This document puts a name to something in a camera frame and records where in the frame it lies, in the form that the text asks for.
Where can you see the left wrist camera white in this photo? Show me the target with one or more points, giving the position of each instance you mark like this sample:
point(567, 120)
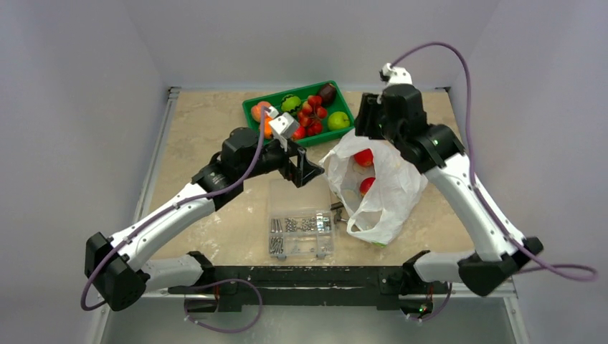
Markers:
point(283, 126)

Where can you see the fake red apple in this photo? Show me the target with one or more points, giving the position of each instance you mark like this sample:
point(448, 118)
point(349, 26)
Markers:
point(365, 185)
point(364, 158)
point(299, 134)

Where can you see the fake orange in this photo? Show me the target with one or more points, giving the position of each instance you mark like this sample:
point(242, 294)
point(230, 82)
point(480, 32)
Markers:
point(267, 129)

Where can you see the clear plastic screw box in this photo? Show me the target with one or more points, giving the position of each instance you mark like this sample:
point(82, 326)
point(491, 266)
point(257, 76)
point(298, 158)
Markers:
point(300, 220)

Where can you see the fake green cracked fruit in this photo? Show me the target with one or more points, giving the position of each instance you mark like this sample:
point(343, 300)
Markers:
point(291, 104)

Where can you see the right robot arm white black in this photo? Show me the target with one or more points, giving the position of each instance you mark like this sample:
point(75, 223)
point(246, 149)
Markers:
point(500, 249)

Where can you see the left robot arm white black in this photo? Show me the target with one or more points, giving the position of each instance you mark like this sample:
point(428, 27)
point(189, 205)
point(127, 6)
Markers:
point(119, 268)

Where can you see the fake peach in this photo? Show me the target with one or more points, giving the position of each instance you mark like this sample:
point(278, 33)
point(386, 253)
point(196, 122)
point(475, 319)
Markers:
point(256, 110)

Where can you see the fake dark red fruit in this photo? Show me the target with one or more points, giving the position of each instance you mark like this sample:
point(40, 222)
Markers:
point(327, 93)

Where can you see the black base bar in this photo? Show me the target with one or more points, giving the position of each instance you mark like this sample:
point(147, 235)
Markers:
point(385, 288)

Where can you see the fake green apple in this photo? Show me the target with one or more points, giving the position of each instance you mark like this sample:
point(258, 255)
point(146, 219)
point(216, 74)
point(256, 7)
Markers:
point(338, 120)

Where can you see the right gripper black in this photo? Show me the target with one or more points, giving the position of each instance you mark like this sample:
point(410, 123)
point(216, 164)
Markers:
point(366, 123)

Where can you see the white plastic bag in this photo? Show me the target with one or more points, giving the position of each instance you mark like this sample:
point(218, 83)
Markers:
point(378, 217)

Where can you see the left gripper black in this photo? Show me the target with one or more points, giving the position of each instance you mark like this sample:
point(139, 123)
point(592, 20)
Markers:
point(302, 171)

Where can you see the green plastic tray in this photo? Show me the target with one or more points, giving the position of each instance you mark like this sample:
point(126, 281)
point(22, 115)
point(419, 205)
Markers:
point(339, 105)

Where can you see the fake red cherry bunch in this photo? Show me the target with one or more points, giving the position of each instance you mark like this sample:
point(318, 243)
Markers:
point(311, 115)

